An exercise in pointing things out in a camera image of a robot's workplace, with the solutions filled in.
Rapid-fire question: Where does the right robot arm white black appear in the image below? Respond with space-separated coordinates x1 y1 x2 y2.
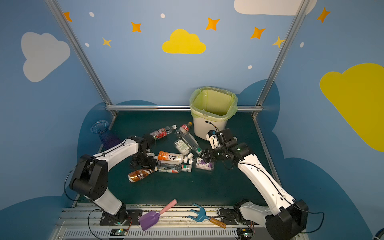
201 143 309 240

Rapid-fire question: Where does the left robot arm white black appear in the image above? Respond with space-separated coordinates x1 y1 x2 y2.
69 134 156 226

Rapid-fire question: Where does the white trash bin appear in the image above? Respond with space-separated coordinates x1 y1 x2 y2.
193 115 228 141

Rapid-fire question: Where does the green bin liner bag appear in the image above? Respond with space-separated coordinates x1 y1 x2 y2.
190 87 238 122

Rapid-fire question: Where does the grape juice bottle purple label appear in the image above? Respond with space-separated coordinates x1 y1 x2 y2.
189 157 215 171

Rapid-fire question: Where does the brown tea bottle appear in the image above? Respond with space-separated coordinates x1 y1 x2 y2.
128 168 158 183

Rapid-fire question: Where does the orange label white bottle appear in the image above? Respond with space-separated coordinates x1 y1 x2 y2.
158 151 194 164

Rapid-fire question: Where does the clear bottle green cap band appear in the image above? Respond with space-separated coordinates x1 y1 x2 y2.
182 132 203 156

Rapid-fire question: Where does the clear bottle red green label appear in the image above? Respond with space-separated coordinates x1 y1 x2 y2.
157 161 192 174

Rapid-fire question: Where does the small white label bottle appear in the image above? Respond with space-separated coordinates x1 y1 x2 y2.
174 139 191 156

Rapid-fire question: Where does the cola bottle red label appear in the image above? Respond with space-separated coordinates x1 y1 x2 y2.
175 122 193 138

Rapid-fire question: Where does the purple plastic vase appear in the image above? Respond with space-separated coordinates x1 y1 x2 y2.
91 120 122 150

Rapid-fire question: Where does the left circuit board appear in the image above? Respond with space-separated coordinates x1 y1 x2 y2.
110 229 129 237

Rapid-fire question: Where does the circuit board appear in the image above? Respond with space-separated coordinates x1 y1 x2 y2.
236 228 253 240
110 229 129 237

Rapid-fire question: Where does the right circuit board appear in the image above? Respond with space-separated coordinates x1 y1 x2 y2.
236 228 253 240

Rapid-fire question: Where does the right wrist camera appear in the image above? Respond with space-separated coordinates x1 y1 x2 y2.
206 129 238 150

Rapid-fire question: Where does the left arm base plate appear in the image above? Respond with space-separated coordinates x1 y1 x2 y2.
100 209 143 226

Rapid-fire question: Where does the blue garden fork wooden handle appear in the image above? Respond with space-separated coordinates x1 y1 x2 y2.
188 203 227 229

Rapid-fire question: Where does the aluminium frame rear rail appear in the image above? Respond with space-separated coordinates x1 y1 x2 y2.
106 105 263 112

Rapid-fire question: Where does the purple toy shovel pink handle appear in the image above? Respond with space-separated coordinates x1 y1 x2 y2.
139 199 178 231

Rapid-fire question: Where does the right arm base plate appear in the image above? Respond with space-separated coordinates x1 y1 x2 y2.
217 208 256 225

